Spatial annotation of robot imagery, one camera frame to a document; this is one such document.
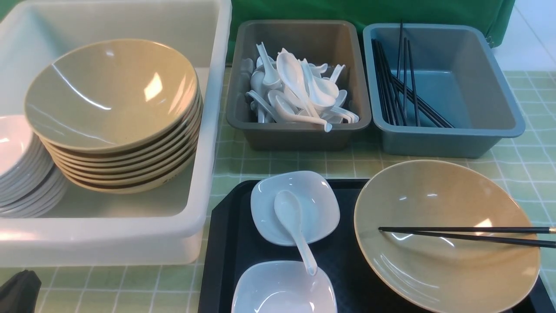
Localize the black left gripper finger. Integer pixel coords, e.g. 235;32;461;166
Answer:
0;270;42;313

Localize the white square dish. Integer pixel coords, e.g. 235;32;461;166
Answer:
231;261;338;313
251;170;341;247

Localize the white ceramic soup spoon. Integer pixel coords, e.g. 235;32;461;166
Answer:
274;190;318;276

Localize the black chopstick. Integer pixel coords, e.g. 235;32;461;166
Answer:
404;231;556;248
378;226;556;234

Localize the tan noodle bowl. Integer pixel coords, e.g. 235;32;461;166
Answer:
354;159;541;313

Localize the stack of white plates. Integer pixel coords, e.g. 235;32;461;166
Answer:
0;114;68;219

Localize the large white plastic tub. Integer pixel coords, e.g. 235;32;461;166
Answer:
1;0;232;268

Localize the stack of tan bowls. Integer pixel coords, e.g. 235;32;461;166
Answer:
24;38;203;194

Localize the black plastic serving tray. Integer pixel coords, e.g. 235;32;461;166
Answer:
198;179;556;313

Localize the pile of white spoons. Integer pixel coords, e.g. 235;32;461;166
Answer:
240;43;360;133

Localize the grey plastic spoon bin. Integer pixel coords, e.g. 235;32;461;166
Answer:
225;20;373;151

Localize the bundle of black chopsticks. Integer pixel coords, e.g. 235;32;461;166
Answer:
371;21;453;128

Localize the blue plastic chopstick bin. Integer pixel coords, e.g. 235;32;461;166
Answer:
363;22;526;158

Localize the green checkered tablecloth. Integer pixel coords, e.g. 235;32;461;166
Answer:
0;70;556;313

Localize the green cloth backdrop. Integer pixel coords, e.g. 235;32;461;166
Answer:
226;0;515;63

